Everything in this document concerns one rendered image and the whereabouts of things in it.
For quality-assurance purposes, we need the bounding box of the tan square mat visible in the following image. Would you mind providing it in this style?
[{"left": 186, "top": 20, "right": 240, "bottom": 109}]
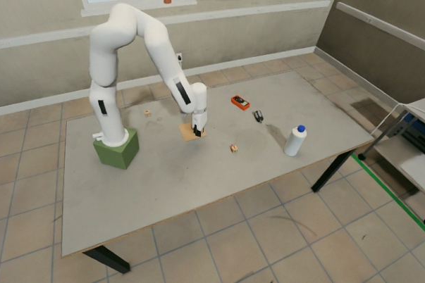
[{"left": 179, "top": 122, "right": 207, "bottom": 142}]

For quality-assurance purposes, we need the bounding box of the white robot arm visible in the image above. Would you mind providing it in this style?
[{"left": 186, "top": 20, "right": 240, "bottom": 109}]
[{"left": 89, "top": 4, "right": 207, "bottom": 147}]

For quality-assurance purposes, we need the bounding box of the white bottle with blue cap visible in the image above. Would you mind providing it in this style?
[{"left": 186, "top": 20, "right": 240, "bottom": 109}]
[{"left": 283, "top": 125, "right": 307, "bottom": 156}]

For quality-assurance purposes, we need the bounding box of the orange pocket multimeter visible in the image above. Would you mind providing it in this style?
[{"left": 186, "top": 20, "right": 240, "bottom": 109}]
[{"left": 231, "top": 95, "right": 250, "bottom": 110}]

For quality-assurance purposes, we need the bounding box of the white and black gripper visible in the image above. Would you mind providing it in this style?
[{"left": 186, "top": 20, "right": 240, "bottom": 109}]
[{"left": 192, "top": 111, "right": 207, "bottom": 137}]

